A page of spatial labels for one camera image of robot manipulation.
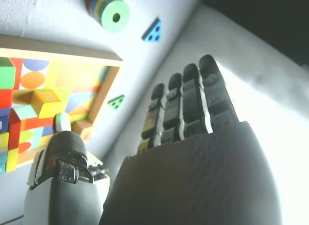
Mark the dark blue cube block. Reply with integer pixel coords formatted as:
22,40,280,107
42,125,55,137

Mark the yellow cube block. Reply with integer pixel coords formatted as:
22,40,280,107
31,88,63,119

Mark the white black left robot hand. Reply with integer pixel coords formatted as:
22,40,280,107
24,55,283,225

